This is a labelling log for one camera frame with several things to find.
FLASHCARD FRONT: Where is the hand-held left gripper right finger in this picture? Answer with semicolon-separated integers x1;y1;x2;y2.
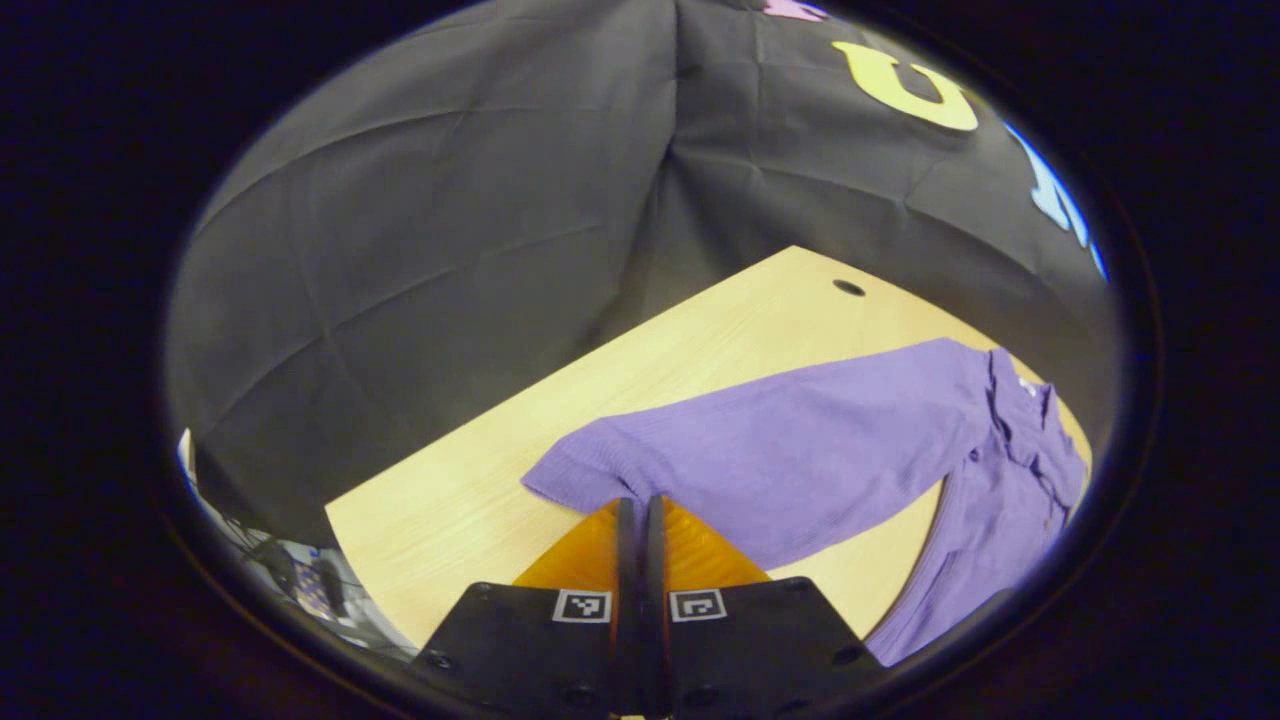
645;495;886;719

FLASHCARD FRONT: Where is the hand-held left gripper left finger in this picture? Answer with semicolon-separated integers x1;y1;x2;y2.
415;497;641;719

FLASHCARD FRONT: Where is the purple knit shirt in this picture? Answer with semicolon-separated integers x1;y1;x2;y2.
522;338;1091;668

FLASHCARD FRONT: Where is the black backdrop cloth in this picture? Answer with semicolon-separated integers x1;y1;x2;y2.
165;0;1116;551

